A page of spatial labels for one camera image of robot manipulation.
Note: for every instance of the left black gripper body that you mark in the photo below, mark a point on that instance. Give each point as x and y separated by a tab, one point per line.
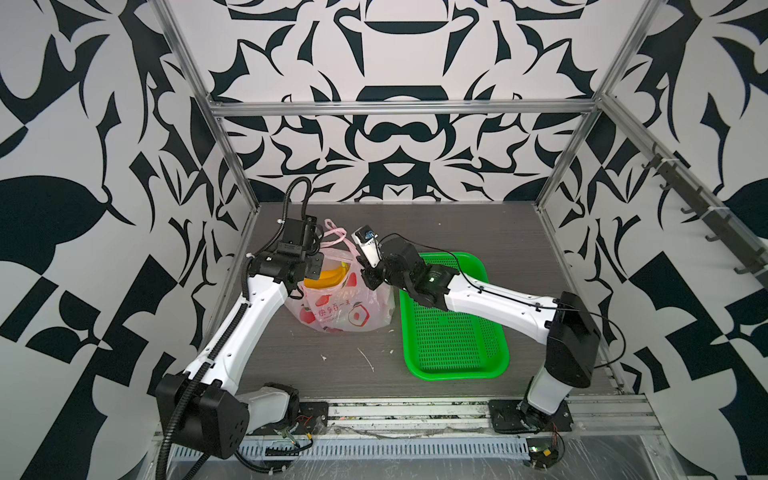
311	264

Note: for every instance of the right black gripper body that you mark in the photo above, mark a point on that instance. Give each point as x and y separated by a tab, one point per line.
387	272

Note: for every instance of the yellow banana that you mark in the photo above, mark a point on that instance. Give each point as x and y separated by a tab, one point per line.
329	278

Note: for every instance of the pink knotted plastic bag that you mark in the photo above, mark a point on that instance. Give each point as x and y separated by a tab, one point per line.
349	306

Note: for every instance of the green plastic basket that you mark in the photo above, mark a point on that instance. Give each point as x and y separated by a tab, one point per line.
444	346

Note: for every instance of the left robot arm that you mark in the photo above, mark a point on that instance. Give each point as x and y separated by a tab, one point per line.
198	407

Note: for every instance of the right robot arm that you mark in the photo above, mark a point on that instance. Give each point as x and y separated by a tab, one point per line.
563	324

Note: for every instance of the small electronics board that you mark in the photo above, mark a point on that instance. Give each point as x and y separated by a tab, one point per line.
545	453

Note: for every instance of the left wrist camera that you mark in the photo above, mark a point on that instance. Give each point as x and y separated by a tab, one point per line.
300	236

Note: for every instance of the white slotted cable duct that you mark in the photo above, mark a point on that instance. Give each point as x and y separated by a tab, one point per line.
514	449

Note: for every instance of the aluminium frame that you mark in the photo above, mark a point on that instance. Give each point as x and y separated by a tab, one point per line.
548	101

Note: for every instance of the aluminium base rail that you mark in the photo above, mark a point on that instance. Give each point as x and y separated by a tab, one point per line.
385	418

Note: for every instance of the black wall hook rail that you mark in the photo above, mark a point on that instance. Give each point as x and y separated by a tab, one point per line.
701	204

